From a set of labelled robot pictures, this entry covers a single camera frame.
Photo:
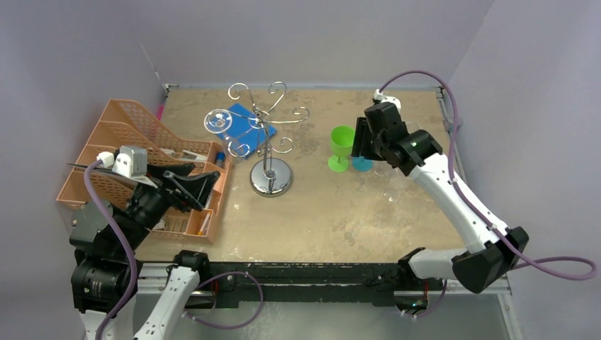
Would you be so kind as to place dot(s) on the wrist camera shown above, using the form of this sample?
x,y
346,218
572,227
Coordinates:
x,y
380,97
128,161

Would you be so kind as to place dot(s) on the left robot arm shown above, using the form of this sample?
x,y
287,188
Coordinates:
x,y
105,236

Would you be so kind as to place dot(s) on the orange plastic desk organizer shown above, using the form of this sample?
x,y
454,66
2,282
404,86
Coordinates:
x,y
126,122

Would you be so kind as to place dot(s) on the green plastic wine glass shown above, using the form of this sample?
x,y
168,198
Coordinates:
x,y
341,143

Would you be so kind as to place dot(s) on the blue square mat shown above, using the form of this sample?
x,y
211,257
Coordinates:
x,y
246,137

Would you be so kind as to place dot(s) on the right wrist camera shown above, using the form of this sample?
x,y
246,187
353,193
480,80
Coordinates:
x,y
380,97

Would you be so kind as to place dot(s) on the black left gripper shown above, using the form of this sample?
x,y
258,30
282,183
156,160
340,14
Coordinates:
x,y
194,189

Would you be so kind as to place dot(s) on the chrome wine glass rack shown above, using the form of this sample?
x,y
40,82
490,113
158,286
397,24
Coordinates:
x,y
270,177

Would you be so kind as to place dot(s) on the blue plastic wine glass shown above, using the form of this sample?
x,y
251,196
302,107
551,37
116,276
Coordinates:
x,y
361,164

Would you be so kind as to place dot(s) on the clear wine glass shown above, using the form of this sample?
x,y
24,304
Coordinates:
x,y
382,168
390,190
222,123

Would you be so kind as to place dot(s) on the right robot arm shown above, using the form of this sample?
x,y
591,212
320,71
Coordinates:
x,y
486,255

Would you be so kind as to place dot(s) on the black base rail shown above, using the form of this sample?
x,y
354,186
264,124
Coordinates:
x,y
377,284

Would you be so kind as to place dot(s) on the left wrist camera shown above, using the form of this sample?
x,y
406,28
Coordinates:
x,y
128,161

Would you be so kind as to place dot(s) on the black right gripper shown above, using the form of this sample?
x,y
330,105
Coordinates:
x,y
365,139

